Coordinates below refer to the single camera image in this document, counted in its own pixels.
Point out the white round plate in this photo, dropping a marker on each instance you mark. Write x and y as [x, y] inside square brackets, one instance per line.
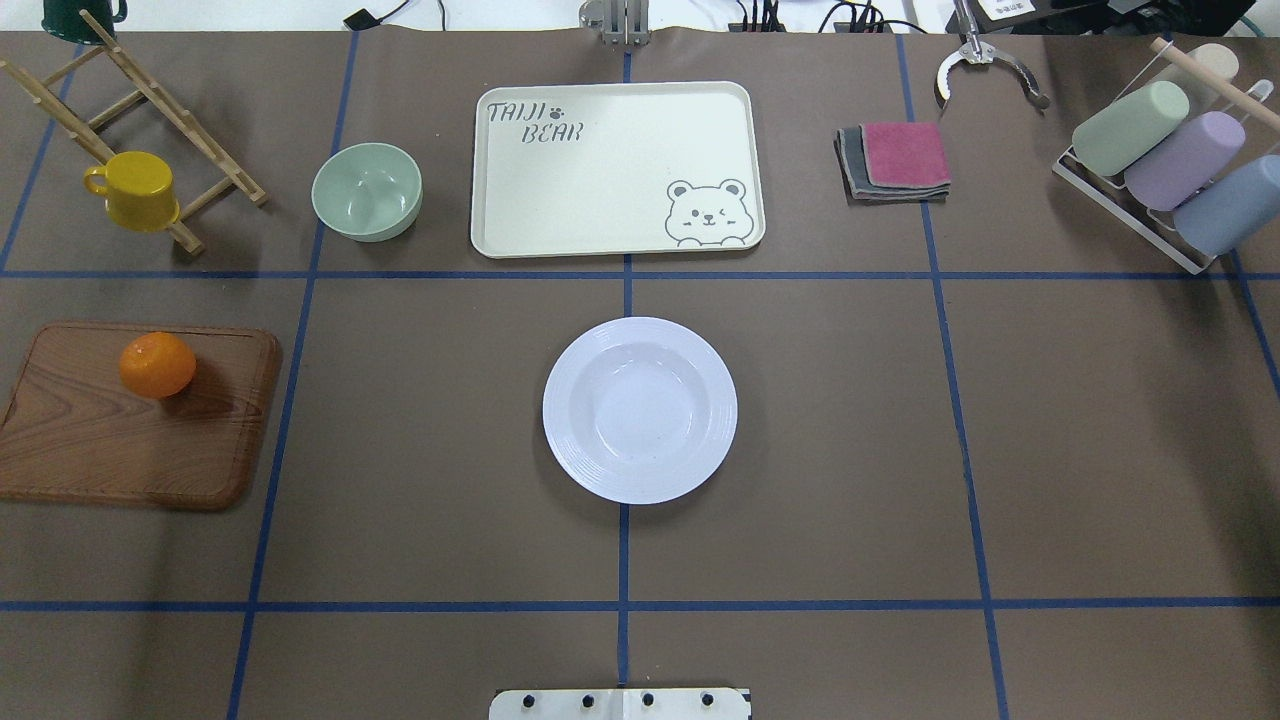
[640, 410]

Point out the orange fruit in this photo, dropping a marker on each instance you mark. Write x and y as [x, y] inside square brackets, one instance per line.
[157, 365]

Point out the cream bear tray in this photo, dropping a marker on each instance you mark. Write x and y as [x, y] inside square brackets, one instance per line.
[585, 170]

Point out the grey folded cloth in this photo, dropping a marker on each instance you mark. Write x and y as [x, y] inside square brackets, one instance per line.
[850, 153]

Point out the mint green bowl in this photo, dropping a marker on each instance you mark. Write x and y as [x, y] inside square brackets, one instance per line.
[369, 192]

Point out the pink folded cloth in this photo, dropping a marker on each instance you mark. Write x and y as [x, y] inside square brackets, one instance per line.
[905, 155]

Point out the metal tongs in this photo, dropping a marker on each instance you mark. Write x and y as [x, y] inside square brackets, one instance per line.
[974, 52]

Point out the green tumbler cup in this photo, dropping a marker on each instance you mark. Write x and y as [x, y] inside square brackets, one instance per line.
[1124, 131]

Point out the wooden drying rack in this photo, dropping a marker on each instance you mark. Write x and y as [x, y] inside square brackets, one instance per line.
[146, 88]

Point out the yellow mug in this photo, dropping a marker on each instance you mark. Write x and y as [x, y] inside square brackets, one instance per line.
[138, 191]

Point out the purple tumbler cup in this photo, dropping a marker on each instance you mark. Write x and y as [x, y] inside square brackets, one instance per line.
[1185, 161]

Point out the wooden cutting board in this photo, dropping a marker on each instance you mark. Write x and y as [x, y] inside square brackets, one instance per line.
[73, 433]

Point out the blue tumbler cup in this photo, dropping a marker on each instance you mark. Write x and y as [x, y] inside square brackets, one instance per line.
[1229, 211]

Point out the dark green mug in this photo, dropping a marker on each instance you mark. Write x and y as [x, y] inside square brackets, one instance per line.
[82, 22]

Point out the aluminium frame post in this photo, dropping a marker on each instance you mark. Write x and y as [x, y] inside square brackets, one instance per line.
[619, 22]

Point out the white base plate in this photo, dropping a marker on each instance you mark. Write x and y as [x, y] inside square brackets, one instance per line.
[623, 703]

